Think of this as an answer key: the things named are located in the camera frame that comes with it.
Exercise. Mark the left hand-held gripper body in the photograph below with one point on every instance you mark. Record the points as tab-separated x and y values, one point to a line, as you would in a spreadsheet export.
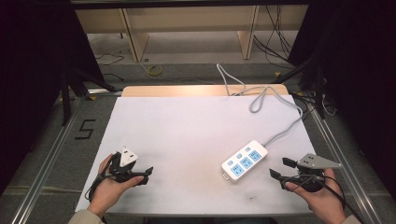
127	157

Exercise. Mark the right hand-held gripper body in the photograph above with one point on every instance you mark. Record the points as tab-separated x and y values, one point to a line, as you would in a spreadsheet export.
316	162

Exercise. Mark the person's left hand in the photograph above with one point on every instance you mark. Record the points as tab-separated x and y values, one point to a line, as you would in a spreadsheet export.
109	189

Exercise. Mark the person's right hand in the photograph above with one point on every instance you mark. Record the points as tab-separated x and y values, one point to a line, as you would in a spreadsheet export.
323	199

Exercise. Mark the white power strip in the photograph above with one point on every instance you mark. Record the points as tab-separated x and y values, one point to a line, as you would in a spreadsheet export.
244	161

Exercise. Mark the white board sheet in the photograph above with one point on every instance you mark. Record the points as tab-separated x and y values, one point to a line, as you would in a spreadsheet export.
186	130

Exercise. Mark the black metal stand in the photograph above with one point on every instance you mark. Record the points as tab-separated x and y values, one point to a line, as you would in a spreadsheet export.
319	90
66	99

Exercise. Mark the black curtain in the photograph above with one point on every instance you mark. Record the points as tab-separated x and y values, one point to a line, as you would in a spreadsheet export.
361	77
34	77

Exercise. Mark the light wooden bench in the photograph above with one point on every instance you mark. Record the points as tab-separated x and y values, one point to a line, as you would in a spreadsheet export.
193	18

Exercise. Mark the aluminium floor rail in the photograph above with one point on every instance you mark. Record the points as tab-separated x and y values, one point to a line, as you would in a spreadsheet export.
342	161
46	155

